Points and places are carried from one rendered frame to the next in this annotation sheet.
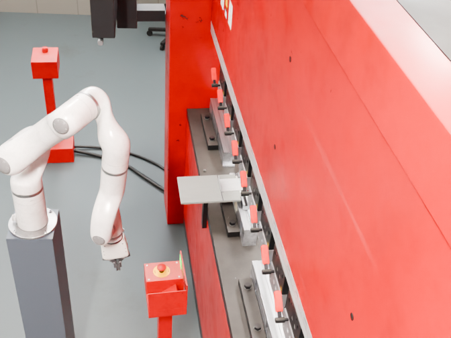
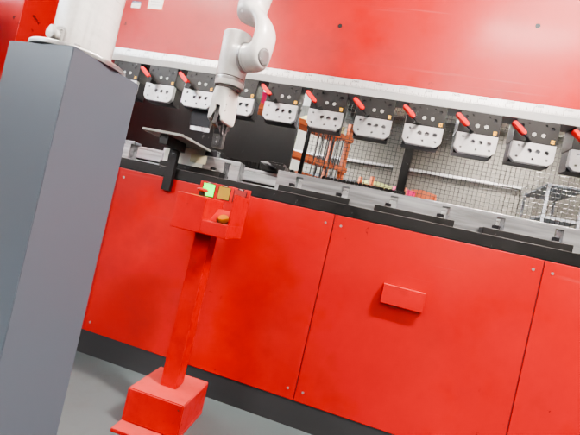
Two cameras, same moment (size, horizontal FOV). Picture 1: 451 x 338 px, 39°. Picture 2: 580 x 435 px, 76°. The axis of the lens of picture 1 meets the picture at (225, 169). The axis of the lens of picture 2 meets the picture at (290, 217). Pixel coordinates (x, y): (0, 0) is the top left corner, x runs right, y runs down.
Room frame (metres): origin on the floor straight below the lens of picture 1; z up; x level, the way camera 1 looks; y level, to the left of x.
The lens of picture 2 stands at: (1.04, 1.28, 0.76)
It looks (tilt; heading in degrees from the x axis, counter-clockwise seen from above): 1 degrees up; 294
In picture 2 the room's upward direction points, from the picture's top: 13 degrees clockwise
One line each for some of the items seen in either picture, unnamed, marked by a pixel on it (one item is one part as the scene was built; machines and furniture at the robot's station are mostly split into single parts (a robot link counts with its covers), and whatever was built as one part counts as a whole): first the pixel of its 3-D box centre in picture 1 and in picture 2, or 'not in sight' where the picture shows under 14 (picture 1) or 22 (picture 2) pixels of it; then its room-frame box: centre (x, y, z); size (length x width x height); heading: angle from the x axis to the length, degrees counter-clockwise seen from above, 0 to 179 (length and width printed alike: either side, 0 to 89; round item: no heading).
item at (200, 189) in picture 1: (208, 188); (179, 140); (2.18, 0.07, 1.00); 0.26 x 0.18 x 0.01; 102
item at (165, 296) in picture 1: (165, 284); (212, 207); (1.82, 0.21, 0.75); 0.20 x 0.16 x 0.18; 14
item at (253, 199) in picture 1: (263, 196); (283, 105); (1.84, -0.15, 1.26); 0.15 x 0.09 x 0.17; 12
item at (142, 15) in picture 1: (158, 23); not in sight; (3.43, 0.46, 1.18); 0.40 x 0.24 x 0.07; 12
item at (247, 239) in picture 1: (241, 207); (202, 166); (2.16, -0.09, 0.92); 0.39 x 0.06 x 0.10; 12
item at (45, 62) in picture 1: (50, 105); not in sight; (3.62, 1.22, 0.42); 0.25 x 0.20 x 0.83; 102
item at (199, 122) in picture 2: not in sight; (201, 121); (2.21, -0.08, 1.13); 0.10 x 0.02 x 0.10; 12
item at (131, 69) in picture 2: (229, 87); (129, 81); (2.63, 0.01, 1.26); 0.15 x 0.09 x 0.17; 12
